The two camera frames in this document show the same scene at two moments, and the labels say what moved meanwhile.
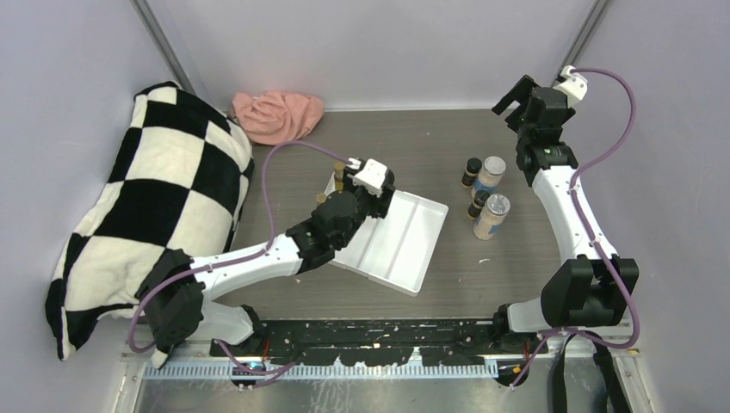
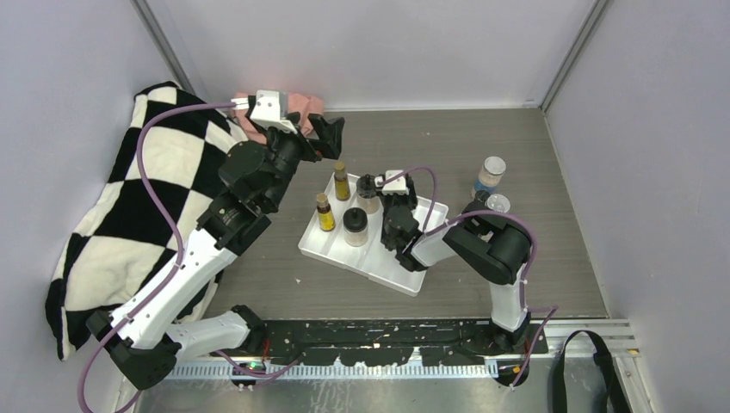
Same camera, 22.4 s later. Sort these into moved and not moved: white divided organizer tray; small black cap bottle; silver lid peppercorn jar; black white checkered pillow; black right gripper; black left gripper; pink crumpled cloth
Moved: black right gripper; small black cap bottle; black left gripper
Not moved: silver lid peppercorn jar; white divided organizer tray; black white checkered pillow; pink crumpled cloth
